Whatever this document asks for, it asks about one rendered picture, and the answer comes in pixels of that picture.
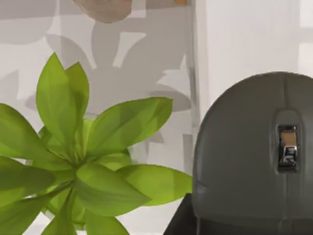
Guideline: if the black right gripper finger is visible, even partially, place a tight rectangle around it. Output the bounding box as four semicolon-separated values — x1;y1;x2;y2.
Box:
162;192;201;235

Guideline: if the grey computer mouse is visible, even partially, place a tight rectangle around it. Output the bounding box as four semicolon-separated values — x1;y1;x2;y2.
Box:
191;71;313;235

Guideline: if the green leafy potted plant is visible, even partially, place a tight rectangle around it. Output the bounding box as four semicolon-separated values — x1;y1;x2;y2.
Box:
0;51;193;235

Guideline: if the pale wooden rounded board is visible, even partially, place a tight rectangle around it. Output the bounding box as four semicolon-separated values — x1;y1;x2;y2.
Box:
72;0;133;24

